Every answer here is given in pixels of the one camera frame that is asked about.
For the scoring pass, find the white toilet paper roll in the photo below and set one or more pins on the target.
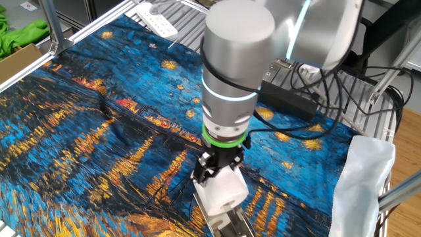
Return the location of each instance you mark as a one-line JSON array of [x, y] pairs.
[[220, 194]]

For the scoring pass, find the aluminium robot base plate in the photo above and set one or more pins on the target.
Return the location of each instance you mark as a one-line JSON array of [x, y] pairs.
[[279, 70]]

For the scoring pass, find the small white printed card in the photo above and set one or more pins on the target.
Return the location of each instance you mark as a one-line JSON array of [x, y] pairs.
[[28, 6]]

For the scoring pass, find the black office chair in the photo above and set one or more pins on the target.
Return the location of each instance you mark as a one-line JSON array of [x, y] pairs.
[[388, 26]]

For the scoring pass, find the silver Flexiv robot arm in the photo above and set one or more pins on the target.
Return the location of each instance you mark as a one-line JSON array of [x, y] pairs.
[[237, 49]]

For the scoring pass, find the thin grey rod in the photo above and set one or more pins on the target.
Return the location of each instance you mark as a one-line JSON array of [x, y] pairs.
[[353, 123]]

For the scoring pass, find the green cloth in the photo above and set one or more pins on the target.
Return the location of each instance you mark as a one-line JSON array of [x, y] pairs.
[[23, 36]]

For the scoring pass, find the white power strip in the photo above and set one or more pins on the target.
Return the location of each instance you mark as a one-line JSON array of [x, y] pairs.
[[158, 21]]

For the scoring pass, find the brown cardboard box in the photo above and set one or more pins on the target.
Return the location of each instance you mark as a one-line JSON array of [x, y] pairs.
[[16, 62]]

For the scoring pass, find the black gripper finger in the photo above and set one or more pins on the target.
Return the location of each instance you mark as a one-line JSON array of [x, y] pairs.
[[238, 161], [202, 169]]

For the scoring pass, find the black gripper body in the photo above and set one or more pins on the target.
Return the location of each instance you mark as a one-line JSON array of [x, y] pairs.
[[223, 156]]

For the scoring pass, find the aluminium frame post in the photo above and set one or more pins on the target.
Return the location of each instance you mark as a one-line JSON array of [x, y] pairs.
[[54, 26], [394, 69], [401, 192]]

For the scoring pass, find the starry night painting tablecloth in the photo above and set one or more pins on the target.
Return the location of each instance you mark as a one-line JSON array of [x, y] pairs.
[[98, 131]]

